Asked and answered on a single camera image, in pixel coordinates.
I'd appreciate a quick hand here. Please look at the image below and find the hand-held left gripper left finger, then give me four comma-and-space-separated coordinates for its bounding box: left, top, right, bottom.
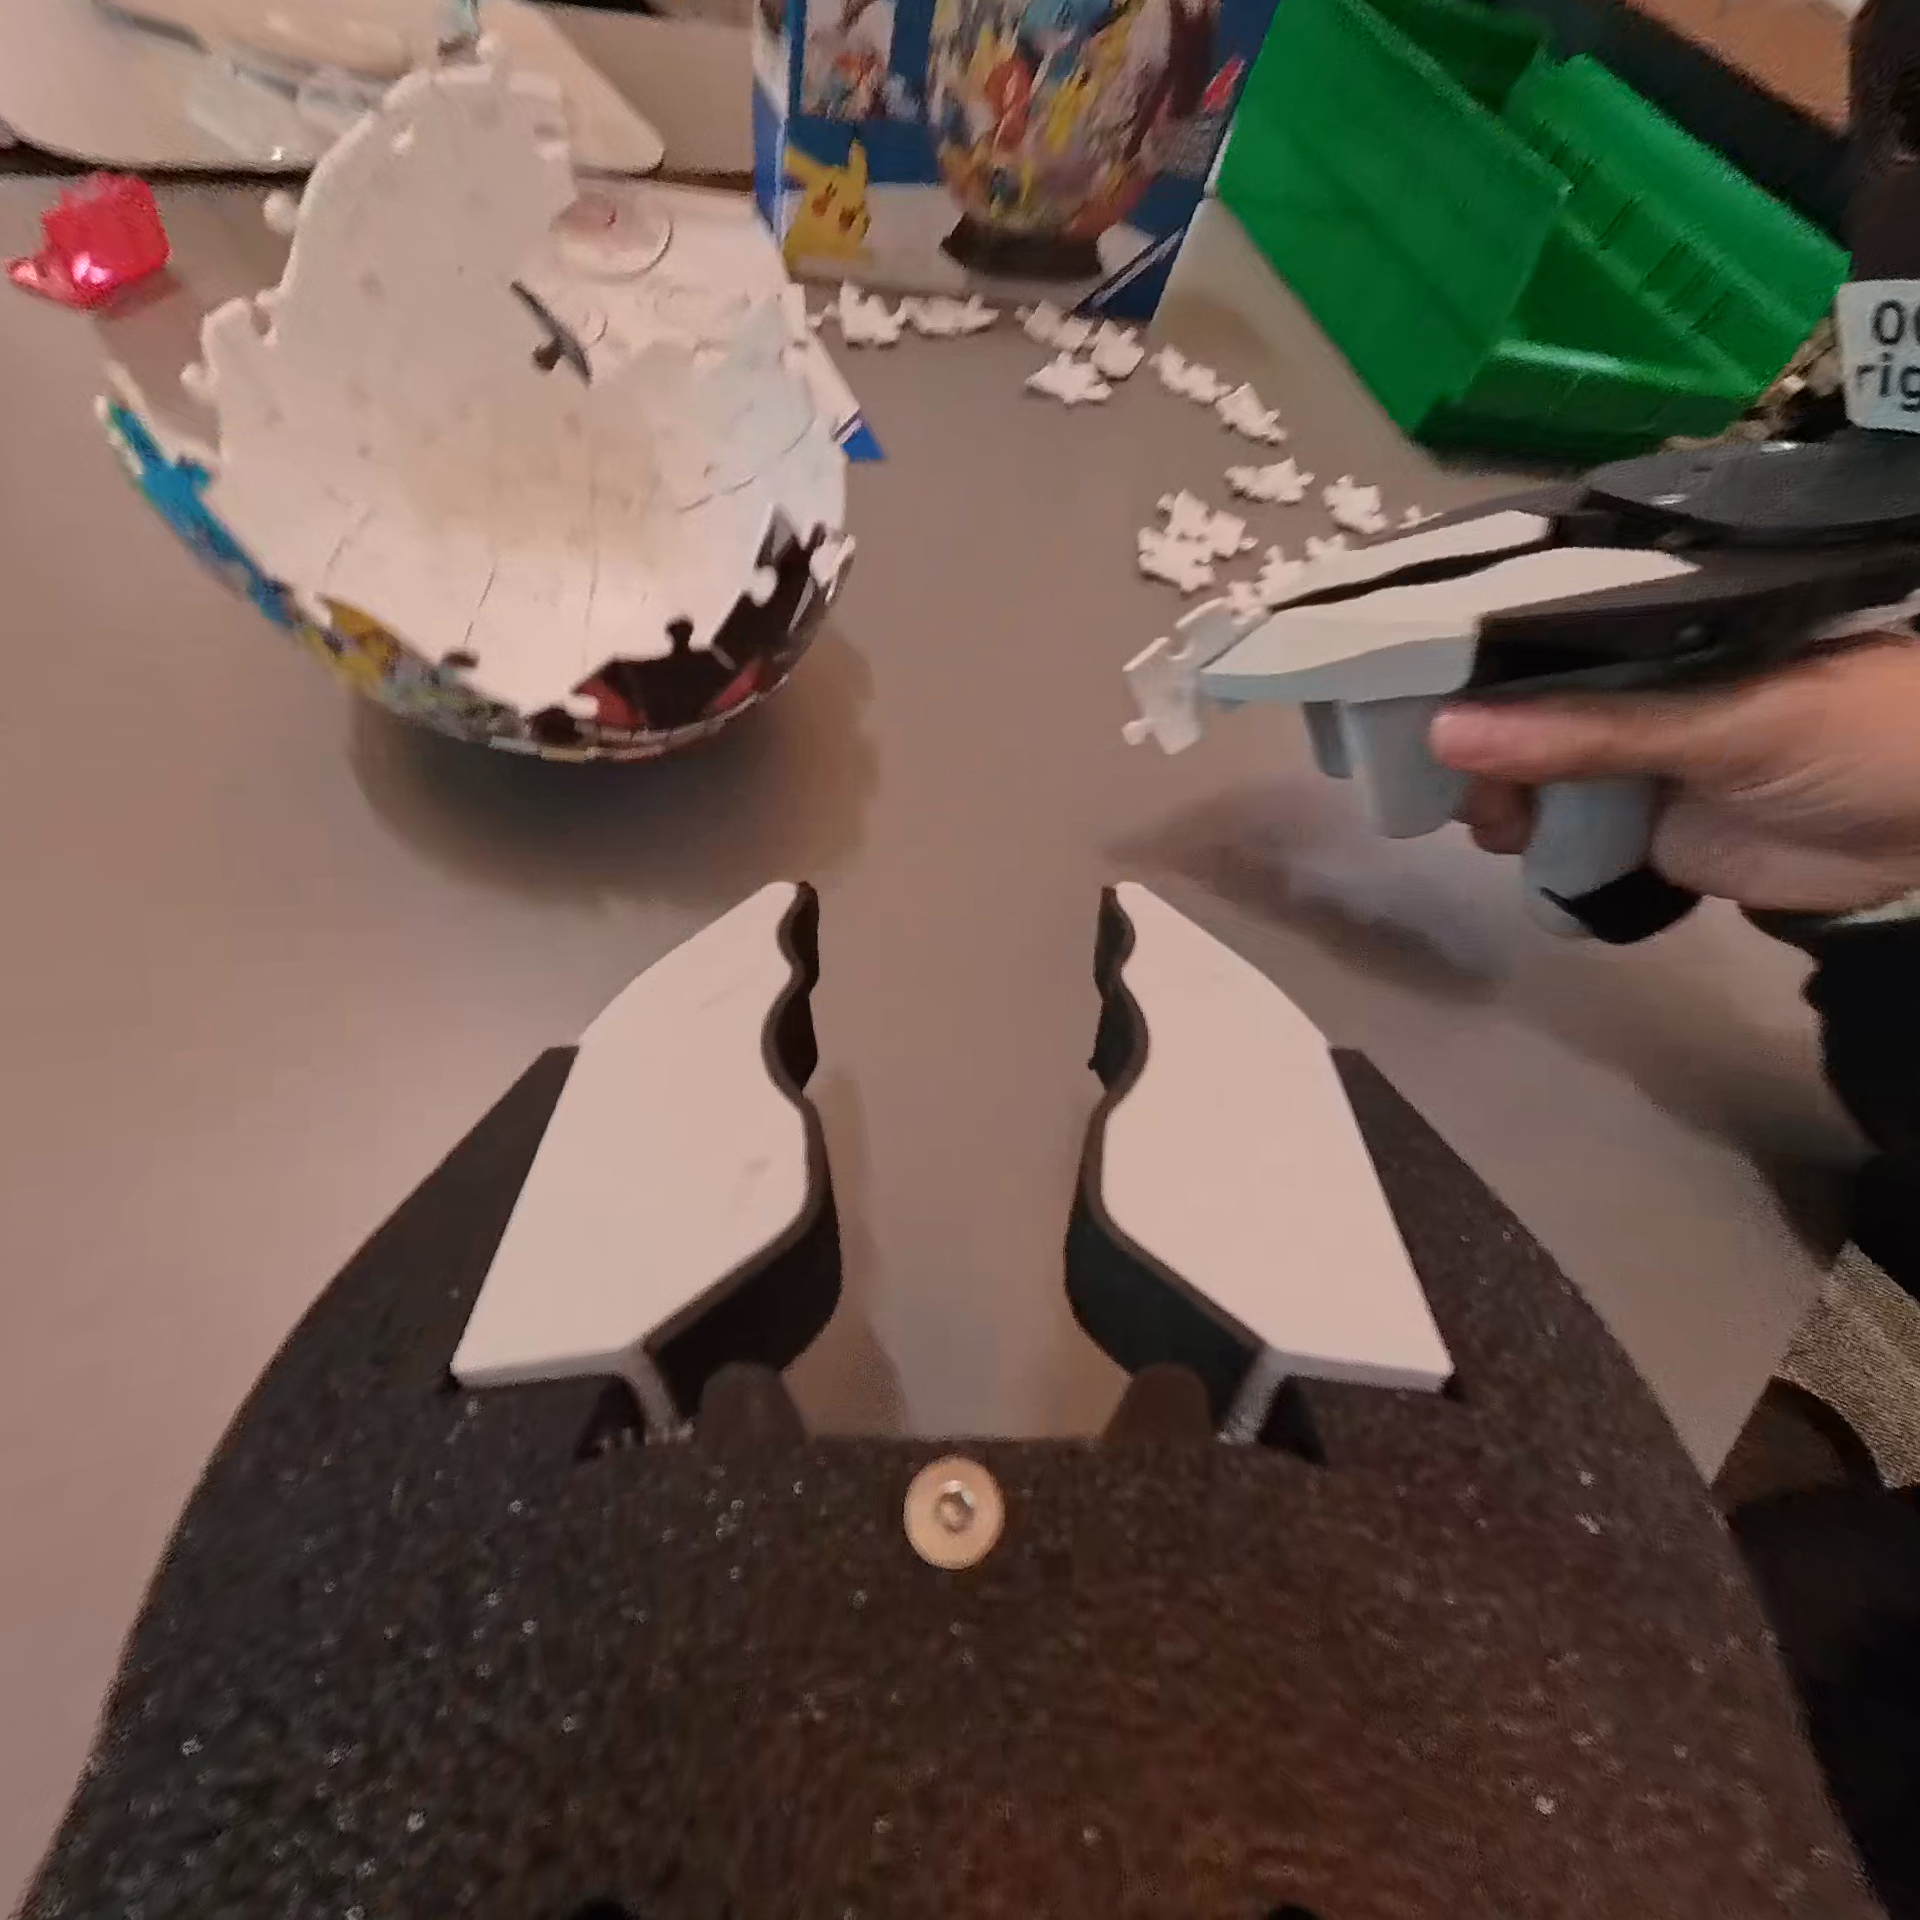
449, 881, 845, 1427

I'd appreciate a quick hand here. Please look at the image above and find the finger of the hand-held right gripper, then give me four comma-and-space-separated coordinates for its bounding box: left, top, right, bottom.
1263, 509, 1566, 612
1197, 549, 1691, 842

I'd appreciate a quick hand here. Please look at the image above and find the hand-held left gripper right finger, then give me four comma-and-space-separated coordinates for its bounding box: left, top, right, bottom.
1065, 881, 1456, 1441

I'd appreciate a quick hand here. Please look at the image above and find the white puzzle piece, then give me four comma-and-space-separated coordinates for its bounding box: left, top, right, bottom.
1121, 591, 1269, 751

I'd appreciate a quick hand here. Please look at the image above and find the pile of puzzle pieces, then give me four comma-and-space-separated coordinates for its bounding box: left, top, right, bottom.
808, 277, 1441, 602

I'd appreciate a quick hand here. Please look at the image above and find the partly built puzzle ball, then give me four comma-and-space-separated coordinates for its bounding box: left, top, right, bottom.
93, 36, 859, 759

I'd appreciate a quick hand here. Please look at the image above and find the person's right forearm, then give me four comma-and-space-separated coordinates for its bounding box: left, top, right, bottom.
1799, 897, 1920, 1278

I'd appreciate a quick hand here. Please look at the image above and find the blue puzzle box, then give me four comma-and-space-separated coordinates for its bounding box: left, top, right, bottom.
749, 0, 1278, 324

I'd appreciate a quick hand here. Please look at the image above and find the person's right hand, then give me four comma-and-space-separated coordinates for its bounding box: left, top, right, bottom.
1429, 638, 1920, 922

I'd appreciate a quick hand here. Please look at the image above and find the green storage bin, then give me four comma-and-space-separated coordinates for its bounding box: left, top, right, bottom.
1215, 0, 1853, 467

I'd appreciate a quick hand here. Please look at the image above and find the person's dark clothing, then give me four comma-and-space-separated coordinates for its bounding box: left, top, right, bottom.
1709, 1245, 1920, 1920

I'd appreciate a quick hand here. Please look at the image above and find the red plastic clip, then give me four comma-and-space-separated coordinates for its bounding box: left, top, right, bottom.
6, 172, 168, 313

